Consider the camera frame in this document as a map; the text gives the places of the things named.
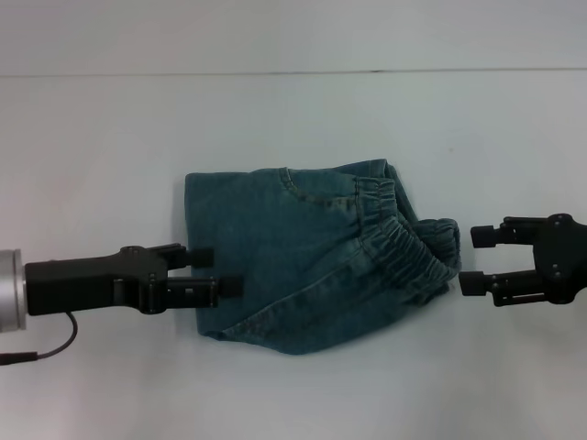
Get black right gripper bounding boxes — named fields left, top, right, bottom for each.
left=458, top=212, right=587, bottom=308

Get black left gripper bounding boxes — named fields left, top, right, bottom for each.
left=24, top=242, right=243, bottom=318

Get blue denim shorts with cartoon print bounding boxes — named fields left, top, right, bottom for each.
left=183, top=158, right=462, bottom=358

